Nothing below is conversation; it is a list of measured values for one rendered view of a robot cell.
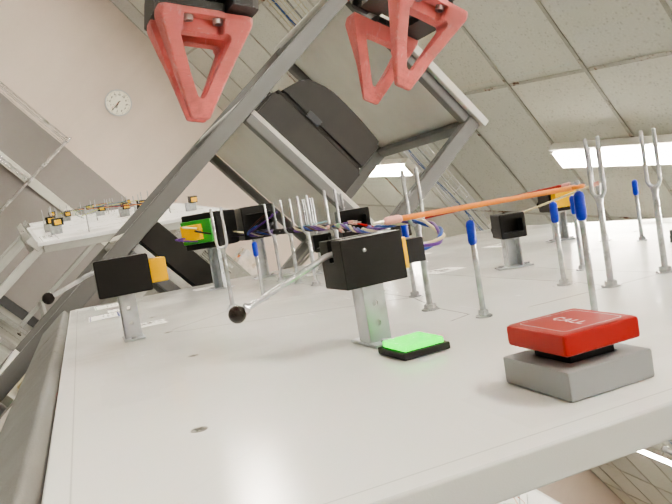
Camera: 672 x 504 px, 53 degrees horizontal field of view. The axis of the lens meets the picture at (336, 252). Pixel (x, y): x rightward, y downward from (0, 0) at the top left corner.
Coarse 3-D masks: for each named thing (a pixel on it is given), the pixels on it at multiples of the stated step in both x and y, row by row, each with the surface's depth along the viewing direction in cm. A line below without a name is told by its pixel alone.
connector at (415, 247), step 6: (408, 240) 55; (414, 240) 56; (420, 240) 56; (408, 246) 55; (414, 246) 56; (420, 246) 56; (408, 252) 55; (414, 252) 56; (420, 252) 56; (414, 258) 56; (420, 258) 56
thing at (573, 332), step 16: (528, 320) 39; (544, 320) 38; (560, 320) 37; (576, 320) 37; (592, 320) 36; (608, 320) 35; (624, 320) 35; (512, 336) 38; (528, 336) 36; (544, 336) 35; (560, 336) 34; (576, 336) 34; (592, 336) 34; (608, 336) 35; (624, 336) 35; (544, 352) 36; (560, 352) 34; (576, 352) 34; (592, 352) 36
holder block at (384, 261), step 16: (336, 240) 53; (352, 240) 53; (368, 240) 53; (384, 240) 54; (400, 240) 54; (336, 256) 53; (352, 256) 53; (368, 256) 53; (384, 256) 54; (400, 256) 54; (336, 272) 54; (352, 272) 53; (368, 272) 53; (384, 272) 54; (400, 272) 54; (336, 288) 54; (352, 288) 53
